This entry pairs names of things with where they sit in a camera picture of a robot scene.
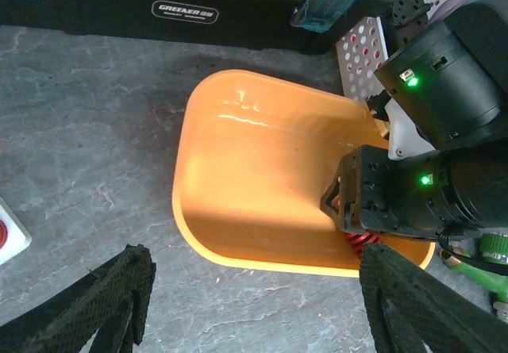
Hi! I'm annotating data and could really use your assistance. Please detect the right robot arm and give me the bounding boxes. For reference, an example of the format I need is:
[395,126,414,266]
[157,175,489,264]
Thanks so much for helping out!
[321,0,507,240]

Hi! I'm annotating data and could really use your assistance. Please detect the black toolbox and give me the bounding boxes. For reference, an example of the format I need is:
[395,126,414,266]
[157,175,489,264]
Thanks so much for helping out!
[1,0,391,55]

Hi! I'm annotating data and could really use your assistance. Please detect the white perforated basket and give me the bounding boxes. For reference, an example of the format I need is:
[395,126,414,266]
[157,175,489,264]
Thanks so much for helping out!
[336,0,447,102]

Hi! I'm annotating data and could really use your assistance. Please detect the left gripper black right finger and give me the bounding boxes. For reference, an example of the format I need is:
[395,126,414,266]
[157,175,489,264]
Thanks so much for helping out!
[360,244,507,352]

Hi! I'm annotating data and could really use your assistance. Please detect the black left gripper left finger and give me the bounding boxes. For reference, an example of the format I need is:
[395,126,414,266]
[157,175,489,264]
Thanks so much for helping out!
[1,244,156,352]

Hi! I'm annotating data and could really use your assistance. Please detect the orange plastic bin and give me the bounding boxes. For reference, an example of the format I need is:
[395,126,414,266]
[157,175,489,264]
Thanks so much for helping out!
[171,69,437,278]

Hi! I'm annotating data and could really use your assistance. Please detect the green handled tool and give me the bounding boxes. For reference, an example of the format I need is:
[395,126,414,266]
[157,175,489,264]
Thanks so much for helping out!
[439,232,507,323]

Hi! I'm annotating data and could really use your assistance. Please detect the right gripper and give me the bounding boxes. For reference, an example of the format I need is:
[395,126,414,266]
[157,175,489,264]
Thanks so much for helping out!
[321,144,437,238]

